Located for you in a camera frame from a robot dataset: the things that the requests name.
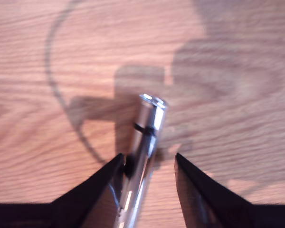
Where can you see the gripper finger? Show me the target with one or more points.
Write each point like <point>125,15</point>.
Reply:
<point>90,197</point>
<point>199,199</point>

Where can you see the metallic silver laser pointer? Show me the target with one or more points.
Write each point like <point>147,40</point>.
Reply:
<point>147,114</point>

